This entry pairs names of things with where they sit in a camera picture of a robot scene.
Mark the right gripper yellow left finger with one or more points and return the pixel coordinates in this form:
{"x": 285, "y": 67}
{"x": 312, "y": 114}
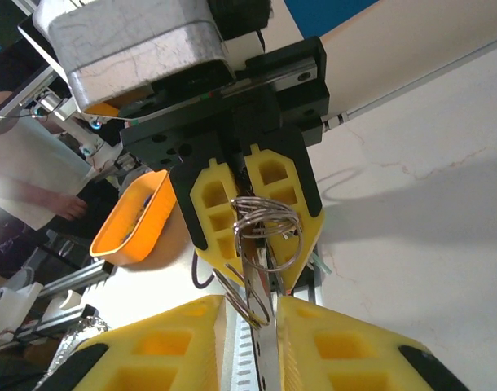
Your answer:
{"x": 150, "y": 358}

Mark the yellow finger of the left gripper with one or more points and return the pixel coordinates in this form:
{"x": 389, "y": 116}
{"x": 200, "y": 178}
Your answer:
{"x": 209, "y": 195}
{"x": 281, "y": 175}

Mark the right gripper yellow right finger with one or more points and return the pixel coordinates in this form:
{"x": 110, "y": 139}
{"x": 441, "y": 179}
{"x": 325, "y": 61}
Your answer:
{"x": 354, "y": 358}

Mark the metal key holder with rings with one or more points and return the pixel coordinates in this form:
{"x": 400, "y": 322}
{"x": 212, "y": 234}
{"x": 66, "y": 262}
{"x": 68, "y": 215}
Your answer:
{"x": 262, "y": 326}

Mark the person's forearm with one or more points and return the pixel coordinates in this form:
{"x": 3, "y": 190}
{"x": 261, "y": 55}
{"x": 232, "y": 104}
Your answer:
{"x": 32, "y": 193}

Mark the orange plastic bin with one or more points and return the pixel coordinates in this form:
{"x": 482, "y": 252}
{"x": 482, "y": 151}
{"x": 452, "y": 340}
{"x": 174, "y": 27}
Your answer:
{"x": 142, "y": 236}

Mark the person's hand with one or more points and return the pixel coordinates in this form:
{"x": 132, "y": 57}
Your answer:
{"x": 73, "y": 207}

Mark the person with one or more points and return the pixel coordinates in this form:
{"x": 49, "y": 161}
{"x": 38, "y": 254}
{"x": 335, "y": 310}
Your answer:
{"x": 12, "y": 77}

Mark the aluminium front rail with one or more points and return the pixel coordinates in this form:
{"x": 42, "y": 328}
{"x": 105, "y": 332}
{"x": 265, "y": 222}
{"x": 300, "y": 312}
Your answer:
{"x": 69, "y": 281}

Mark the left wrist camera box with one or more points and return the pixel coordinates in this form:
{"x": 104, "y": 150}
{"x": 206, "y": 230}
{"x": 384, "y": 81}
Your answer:
{"x": 130, "y": 49}

